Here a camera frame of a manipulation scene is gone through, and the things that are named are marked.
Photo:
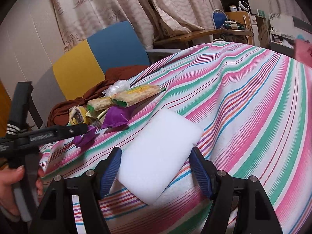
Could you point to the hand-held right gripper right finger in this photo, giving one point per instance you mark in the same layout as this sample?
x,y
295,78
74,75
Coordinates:
x,y
199,173

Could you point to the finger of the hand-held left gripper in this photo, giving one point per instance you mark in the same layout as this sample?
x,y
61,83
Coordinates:
x,y
70,131

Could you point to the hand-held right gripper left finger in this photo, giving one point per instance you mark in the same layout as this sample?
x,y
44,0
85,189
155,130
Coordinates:
x,y
111,173

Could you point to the purple wrapper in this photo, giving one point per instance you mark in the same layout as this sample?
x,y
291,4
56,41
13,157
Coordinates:
x,y
114,117
84,139

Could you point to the small yellow green box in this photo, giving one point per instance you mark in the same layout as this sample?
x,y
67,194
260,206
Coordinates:
x,y
98,118

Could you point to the white foam sponge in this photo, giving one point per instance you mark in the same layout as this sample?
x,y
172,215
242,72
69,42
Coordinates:
x,y
156,156

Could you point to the clear plastic bag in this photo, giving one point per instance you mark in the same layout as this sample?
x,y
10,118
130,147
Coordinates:
x,y
119,86

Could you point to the person's left hand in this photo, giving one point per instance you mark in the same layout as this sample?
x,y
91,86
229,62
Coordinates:
x,y
8,187

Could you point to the yellow plush toy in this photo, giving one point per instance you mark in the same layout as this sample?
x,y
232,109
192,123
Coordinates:
x,y
78,117

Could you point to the wooden wardrobe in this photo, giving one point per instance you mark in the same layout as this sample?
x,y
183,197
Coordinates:
x,y
3,107

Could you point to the short rice cracker packet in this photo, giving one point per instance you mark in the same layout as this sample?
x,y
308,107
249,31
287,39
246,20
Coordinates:
x,y
100,103

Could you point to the grey yellow blue chair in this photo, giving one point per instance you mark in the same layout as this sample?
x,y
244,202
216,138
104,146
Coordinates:
x,y
73,65

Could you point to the long rice cracker packet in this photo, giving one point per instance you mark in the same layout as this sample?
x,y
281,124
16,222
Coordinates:
x,y
136,95

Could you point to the brown cloth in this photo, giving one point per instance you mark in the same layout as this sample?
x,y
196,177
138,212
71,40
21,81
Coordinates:
x,y
117,72

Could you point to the striped tablecloth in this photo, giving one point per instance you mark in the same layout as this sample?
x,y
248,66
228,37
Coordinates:
x,y
243,102

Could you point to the starfish print curtain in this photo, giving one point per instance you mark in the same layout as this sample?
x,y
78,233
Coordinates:
x,y
109,4

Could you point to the wooden side desk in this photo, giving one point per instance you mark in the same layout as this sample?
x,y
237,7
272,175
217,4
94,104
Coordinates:
x,y
195,35

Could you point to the green handheld device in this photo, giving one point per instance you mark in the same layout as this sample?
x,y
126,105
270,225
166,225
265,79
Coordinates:
x,y
232,25

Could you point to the reddish patterned blanket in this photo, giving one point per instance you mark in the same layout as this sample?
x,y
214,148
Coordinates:
x,y
303,51

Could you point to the white storage cabinet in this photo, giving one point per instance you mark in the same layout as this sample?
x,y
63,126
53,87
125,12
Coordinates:
x,y
280,29

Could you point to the white jar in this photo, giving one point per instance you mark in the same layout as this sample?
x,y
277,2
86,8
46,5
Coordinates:
x,y
233,8

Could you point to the white round device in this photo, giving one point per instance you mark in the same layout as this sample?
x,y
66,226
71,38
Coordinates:
x,y
243,6

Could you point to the dark green board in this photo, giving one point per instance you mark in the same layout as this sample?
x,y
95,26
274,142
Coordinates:
x,y
303,22

